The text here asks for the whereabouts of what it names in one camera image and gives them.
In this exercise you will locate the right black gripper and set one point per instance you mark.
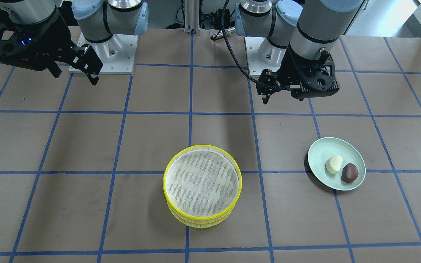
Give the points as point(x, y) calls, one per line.
point(54, 41)

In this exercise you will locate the light green plate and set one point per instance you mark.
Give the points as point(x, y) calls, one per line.
point(322, 150)

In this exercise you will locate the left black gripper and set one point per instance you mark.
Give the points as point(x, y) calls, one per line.
point(289, 69)

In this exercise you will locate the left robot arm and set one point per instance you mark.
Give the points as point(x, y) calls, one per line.
point(306, 31)

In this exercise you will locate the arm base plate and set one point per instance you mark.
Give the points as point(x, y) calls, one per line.
point(116, 54)
point(261, 54)

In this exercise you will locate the white cloth liner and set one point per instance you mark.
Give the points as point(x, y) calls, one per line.
point(202, 183)

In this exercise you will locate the dark red bun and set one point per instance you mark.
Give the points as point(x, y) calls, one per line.
point(350, 173)

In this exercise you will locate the white bun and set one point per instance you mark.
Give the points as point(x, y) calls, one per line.
point(334, 164)

